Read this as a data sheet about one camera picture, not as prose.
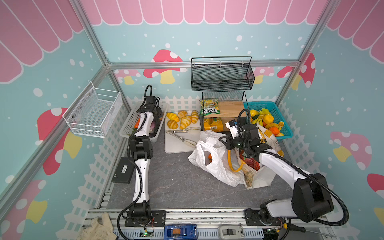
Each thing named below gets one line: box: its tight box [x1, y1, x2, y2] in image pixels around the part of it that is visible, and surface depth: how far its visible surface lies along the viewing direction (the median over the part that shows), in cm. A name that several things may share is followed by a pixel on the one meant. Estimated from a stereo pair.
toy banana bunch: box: [251, 110, 265, 127], surface depth 110 cm
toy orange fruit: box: [269, 126, 280, 136], surface depth 99 cm
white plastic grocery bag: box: [188, 130, 245, 187], surface depth 73 cm
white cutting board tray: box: [164, 112, 202, 154], surface depth 108 cm
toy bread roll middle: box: [177, 110, 188, 119], surface depth 118 cm
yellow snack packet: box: [203, 118, 224, 132], surface depth 106 cm
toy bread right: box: [191, 110, 200, 124], surface depth 118 cm
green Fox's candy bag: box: [200, 99, 221, 117], surface depth 99 cm
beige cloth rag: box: [77, 212, 118, 240], surface depth 72 cm
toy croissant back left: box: [166, 112, 180, 122], surface depth 118 cm
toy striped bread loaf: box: [180, 115, 192, 130], surface depth 114 cm
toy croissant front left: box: [167, 120, 179, 130], surface depth 111 cm
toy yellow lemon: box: [263, 114, 274, 124], surface depth 105 cm
